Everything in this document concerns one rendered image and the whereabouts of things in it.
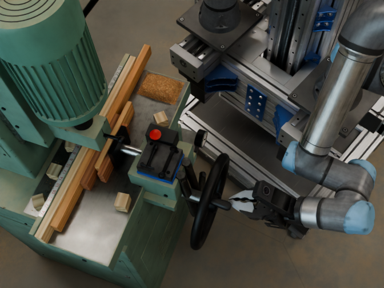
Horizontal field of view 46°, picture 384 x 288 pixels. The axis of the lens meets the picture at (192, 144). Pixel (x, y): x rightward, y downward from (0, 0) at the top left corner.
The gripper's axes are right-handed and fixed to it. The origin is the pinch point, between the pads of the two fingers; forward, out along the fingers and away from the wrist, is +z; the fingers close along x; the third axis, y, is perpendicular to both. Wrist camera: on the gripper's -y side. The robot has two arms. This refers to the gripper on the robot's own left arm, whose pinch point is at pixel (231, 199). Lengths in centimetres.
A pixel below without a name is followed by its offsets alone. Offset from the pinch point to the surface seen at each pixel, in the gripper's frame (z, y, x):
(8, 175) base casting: 63, -25, -11
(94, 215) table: 28.9, -16.1, -15.9
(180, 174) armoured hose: 9.1, -12.3, 0.2
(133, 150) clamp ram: 22.2, -18.9, 2.8
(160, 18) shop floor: 118, 39, 128
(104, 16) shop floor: 146, 23, 118
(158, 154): 13.5, -18.2, 2.4
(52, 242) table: 34.8, -19.9, -26.2
